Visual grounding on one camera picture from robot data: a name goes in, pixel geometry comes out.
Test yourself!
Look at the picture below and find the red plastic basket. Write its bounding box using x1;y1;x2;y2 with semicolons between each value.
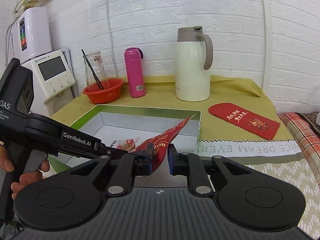
82;78;124;105

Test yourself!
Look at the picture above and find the white water dispenser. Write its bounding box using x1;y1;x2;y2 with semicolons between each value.
22;49;75;116

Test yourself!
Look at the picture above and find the pink thermos bottle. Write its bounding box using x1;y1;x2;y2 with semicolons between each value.
124;47;146;98

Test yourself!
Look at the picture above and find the patterned tablecloth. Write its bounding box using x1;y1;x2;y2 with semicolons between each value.
197;139;319;239

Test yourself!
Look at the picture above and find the pink snack bag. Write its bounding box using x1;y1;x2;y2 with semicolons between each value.
111;137;140;152

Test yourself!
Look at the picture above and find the black straw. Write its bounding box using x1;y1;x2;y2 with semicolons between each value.
81;49;105;91

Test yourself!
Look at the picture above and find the red envelope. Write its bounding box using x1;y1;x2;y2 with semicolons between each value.
208;102;280;140

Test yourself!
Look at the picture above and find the potted plant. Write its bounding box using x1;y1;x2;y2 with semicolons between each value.
14;0;40;18

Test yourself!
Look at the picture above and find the person's left hand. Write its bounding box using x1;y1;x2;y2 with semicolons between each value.
0;144;51;201

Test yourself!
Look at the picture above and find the white water purifier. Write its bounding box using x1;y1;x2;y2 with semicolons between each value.
11;7;52;63

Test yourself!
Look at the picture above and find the green cardboard box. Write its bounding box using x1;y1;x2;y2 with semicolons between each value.
48;104;202;173

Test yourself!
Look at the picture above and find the cream thermos jug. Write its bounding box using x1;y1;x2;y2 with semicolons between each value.
174;25;214;102

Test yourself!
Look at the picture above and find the yellow cloth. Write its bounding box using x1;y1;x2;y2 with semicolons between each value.
49;74;293;143

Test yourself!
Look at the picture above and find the red nuts packet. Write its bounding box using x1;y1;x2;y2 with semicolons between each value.
131;115;195;173

